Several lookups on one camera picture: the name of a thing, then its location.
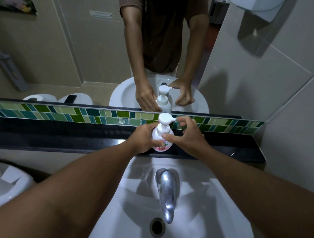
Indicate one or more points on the white paper towel dispenser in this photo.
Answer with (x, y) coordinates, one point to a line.
(260, 6)

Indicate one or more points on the white pump soap bottle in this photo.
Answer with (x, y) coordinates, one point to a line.
(160, 129)

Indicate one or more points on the white ceramic sink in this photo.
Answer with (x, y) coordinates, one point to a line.
(206, 220)

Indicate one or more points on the chrome faucet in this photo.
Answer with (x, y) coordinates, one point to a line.
(166, 191)

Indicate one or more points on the white ceramic toilet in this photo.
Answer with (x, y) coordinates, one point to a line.
(3, 185)

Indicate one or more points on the person's right hand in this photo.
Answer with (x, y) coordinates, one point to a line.
(190, 137)

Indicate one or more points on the person's left hand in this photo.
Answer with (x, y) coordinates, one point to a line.
(141, 139)

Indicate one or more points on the person's left forearm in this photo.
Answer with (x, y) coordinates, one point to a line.
(63, 196)

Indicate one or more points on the round metal sink drain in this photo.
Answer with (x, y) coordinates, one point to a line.
(157, 227)

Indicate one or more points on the person's right thumb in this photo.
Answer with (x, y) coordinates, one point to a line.
(168, 137)

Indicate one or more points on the black stone ledge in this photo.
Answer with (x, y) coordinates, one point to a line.
(53, 135)

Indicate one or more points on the wall mirror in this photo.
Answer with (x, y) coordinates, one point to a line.
(71, 52)

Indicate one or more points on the person's right forearm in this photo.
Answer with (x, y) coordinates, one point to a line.
(260, 196)

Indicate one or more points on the person's left thumb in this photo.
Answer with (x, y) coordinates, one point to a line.
(158, 144)

